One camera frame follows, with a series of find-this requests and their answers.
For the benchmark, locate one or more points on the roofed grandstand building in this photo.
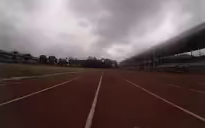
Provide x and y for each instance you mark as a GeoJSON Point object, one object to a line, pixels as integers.
{"type": "Point", "coordinates": [183, 50]}

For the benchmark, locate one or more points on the row of trees and buildings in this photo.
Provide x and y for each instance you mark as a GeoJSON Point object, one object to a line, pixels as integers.
{"type": "Point", "coordinates": [90, 62]}

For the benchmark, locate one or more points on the grass field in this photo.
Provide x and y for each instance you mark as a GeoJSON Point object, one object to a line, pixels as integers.
{"type": "Point", "coordinates": [20, 70]}

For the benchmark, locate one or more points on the red running track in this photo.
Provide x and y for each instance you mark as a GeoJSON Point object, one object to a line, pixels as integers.
{"type": "Point", "coordinates": [123, 106]}

